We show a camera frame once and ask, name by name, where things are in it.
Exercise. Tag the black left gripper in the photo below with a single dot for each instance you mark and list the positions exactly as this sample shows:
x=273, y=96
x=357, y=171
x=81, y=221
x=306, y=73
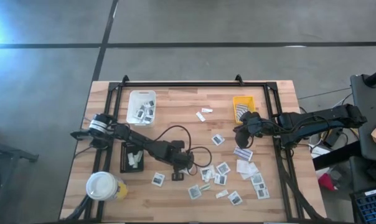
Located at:
x=178, y=157

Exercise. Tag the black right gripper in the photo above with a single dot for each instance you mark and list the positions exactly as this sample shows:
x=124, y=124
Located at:
x=248, y=129

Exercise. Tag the blue striped bandage packet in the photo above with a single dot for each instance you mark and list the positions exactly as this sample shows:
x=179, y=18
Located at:
x=241, y=109
x=238, y=118
x=243, y=153

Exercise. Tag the small white packet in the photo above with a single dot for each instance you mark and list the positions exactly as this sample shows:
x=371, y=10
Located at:
x=222, y=194
x=135, y=163
x=130, y=159
x=207, y=110

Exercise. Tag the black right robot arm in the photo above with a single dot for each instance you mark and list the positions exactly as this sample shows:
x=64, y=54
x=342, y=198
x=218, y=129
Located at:
x=315, y=123

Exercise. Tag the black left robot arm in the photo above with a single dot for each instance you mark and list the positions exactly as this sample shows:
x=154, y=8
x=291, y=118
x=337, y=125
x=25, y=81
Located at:
x=138, y=141

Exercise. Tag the narrow white strip packet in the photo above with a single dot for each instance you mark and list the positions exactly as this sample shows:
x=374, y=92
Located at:
x=200, y=116
x=211, y=174

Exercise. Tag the yellow plastic basket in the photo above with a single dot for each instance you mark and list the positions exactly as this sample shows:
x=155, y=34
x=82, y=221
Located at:
x=251, y=102

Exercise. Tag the large white gauze packet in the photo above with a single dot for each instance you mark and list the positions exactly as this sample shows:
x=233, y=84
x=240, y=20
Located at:
x=246, y=169

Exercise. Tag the black plastic basket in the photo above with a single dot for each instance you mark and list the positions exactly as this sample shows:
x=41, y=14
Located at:
x=125, y=161

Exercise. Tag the white paper sheet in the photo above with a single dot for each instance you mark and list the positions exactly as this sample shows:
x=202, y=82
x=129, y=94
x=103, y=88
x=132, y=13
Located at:
x=317, y=151

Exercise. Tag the white plastic bin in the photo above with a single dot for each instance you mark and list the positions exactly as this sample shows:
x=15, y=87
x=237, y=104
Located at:
x=132, y=102

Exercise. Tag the black power adapter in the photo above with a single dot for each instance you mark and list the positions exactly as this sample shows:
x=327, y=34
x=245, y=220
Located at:
x=332, y=138

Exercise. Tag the red object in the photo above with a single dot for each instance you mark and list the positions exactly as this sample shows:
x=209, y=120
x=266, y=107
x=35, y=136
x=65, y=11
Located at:
x=326, y=182

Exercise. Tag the dark grey cart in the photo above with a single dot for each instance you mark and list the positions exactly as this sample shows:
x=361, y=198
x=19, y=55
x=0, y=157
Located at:
x=368, y=109

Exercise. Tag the black floor stand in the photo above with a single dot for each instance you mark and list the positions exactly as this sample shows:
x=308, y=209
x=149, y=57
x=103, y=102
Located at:
x=10, y=151

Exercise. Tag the black metal table frame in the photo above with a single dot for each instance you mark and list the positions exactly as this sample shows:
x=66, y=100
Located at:
x=191, y=84

